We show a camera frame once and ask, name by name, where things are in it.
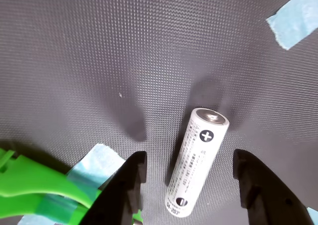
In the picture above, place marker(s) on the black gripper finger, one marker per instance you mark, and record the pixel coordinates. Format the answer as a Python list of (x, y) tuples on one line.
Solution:
[(268, 197), (116, 197)]

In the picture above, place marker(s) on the white cylindrical battery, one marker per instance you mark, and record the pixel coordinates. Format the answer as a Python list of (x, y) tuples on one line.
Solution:
[(196, 165)]

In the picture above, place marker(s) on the green battery holder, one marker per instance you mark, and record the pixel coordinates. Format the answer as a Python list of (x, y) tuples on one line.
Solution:
[(24, 175)]

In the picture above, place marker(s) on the long blue tape strip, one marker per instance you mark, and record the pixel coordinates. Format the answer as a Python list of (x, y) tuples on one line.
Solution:
[(99, 160)]

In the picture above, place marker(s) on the dark grey textured mat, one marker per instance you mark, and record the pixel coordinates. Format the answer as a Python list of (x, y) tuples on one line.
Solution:
[(99, 48)]

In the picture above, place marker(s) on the blue tape strip pointed end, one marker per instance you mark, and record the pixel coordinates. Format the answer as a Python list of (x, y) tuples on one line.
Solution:
[(295, 16)]

